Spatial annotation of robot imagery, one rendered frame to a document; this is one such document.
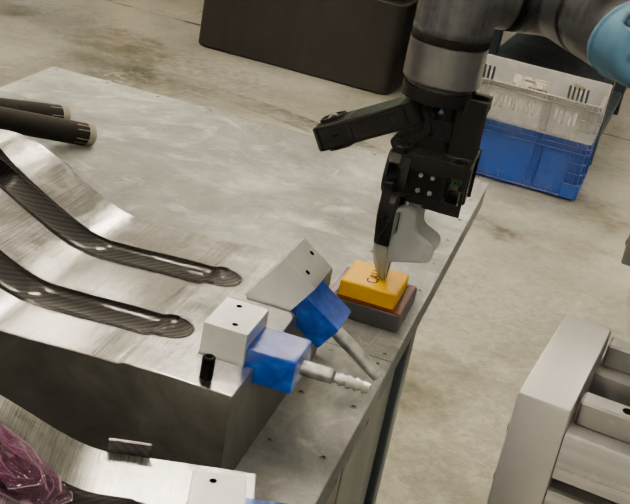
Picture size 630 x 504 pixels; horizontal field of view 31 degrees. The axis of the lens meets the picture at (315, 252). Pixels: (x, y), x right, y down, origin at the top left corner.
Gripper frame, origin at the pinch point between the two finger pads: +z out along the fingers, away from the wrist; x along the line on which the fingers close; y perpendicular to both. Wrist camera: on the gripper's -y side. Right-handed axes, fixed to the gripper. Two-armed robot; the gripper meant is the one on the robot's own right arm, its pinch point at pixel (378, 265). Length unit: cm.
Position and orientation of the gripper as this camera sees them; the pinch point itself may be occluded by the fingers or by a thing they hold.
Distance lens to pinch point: 117.8
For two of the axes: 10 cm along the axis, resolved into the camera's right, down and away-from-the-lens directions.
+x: 2.9, -3.4, 8.9
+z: -1.7, 9.0, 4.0
